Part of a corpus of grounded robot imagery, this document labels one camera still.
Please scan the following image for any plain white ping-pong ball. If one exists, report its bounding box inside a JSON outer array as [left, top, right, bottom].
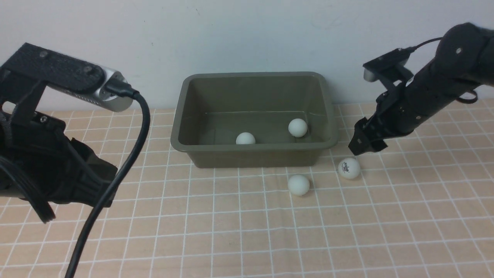
[[288, 118, 308, 138]]

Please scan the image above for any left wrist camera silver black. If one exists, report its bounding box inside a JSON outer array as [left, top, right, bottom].
[[1, 43, 133, 123]]

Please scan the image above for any white ping-pong ball small mark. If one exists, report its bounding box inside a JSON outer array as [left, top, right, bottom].
[[288, 175, 310, 197]]

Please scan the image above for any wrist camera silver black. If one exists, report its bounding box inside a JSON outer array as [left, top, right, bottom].
[[363, 46, 415, 92], [1, 43, 133, 123]]

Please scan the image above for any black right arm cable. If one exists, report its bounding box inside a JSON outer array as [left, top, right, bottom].
[[403, 37, 479, 105]]

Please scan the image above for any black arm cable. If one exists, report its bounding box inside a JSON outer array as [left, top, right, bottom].
[[64, 83, 151, 278], [403, 37, 479, 105]]

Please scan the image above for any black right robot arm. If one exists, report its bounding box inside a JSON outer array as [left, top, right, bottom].
[[348, 22, 494, 156]]

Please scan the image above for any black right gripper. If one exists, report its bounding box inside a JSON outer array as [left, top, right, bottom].
[[348, 62, 464, 156]]

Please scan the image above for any olive green plastic bin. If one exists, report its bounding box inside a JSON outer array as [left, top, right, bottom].
[[171, 71, 340, 168]]

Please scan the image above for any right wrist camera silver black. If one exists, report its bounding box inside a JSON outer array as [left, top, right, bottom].
[[363, 46, 415, 92]]

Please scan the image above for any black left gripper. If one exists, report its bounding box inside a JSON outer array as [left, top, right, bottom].
[[1, 112, 118, 206]]

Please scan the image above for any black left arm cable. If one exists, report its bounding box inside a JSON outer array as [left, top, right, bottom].
[[64, 83, 151, 278]]

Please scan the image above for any white ping-pong ball red logo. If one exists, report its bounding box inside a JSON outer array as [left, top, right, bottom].
[[236, 132, 256, 145]]

